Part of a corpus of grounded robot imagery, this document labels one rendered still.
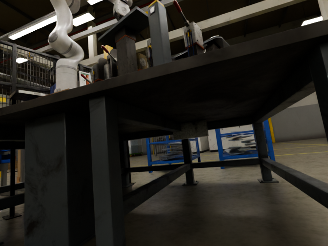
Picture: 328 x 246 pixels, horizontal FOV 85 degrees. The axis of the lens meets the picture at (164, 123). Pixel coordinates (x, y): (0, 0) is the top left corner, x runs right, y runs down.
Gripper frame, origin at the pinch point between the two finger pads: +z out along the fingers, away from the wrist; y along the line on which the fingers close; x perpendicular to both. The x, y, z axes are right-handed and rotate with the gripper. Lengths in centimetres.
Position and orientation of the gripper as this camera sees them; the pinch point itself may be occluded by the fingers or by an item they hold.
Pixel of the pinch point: (122, 26)
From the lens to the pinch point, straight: 126.5
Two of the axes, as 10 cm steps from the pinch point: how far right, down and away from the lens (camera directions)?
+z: 1.0, 9.8, -1.4
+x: -7.1, 1.7, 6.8
